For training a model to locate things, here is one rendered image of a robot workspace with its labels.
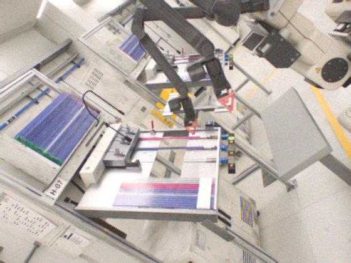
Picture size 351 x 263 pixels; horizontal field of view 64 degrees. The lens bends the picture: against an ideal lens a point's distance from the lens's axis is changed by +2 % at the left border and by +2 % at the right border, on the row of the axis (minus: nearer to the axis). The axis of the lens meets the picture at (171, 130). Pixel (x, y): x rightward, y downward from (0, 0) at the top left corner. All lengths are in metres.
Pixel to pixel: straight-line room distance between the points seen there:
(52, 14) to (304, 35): 4.18
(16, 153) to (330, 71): 1.49
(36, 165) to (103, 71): 1.36
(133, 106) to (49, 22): 2.67
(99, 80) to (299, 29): 1.92
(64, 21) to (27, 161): 3.57
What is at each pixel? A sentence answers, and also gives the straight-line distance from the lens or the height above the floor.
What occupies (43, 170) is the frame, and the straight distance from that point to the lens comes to 1.59.
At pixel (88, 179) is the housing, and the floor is 1.23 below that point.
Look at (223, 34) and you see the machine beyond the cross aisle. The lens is 6.05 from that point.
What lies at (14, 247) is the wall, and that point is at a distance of 2.98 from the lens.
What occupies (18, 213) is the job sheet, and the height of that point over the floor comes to 1.42.
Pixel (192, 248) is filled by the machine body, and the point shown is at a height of 0.60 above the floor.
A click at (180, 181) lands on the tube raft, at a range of 1.47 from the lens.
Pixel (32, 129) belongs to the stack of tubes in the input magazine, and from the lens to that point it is 1.65.
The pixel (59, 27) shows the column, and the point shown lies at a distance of 5.00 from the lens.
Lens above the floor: 1.39
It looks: 14 degrees down
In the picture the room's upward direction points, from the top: 54 degrees counter-clockwise
